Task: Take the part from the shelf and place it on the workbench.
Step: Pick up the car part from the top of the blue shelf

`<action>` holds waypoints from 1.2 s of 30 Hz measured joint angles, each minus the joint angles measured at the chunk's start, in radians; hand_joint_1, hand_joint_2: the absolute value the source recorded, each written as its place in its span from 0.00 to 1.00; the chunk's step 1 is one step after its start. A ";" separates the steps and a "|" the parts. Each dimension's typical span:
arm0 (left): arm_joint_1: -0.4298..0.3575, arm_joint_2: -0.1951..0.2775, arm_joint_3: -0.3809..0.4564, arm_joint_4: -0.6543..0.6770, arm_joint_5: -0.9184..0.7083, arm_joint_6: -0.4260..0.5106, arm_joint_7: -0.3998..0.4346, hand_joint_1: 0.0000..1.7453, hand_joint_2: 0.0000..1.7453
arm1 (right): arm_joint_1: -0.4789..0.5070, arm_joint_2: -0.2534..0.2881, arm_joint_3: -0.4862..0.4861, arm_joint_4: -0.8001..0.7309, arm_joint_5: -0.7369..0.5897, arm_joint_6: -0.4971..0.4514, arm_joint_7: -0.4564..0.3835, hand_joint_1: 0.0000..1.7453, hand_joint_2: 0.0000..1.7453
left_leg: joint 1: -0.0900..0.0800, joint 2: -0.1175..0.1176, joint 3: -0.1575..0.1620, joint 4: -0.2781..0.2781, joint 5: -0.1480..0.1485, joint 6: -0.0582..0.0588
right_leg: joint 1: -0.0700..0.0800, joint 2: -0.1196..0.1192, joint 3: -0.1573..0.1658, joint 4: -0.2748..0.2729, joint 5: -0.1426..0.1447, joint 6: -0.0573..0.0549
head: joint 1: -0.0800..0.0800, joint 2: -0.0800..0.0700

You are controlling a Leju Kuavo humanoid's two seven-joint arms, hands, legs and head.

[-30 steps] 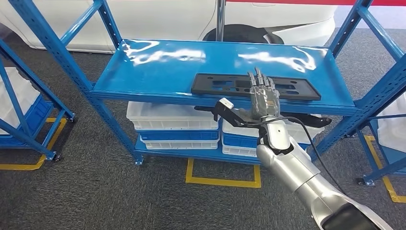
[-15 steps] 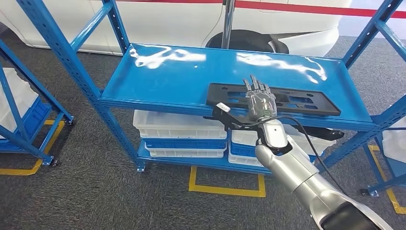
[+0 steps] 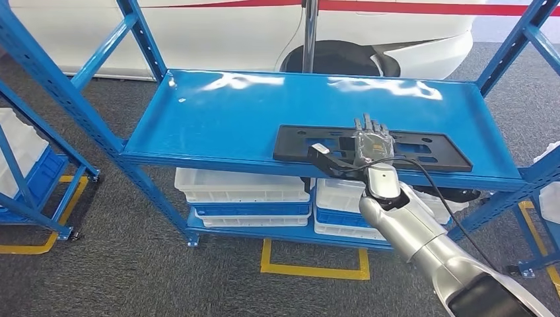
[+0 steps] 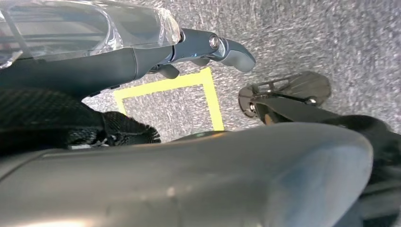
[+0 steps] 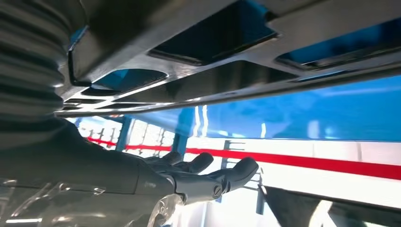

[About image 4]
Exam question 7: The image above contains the yellow floor tape marking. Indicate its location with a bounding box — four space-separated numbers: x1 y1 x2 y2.
113 67 225 131

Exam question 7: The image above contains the grey robot leg shell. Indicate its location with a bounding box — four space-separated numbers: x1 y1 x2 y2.
0 121 374 227

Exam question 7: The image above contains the left robot arm sleeve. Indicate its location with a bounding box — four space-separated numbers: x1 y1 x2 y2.
0 87 162 157

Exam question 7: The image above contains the black left robot foot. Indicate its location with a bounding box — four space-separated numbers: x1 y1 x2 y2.
237 70 333 126

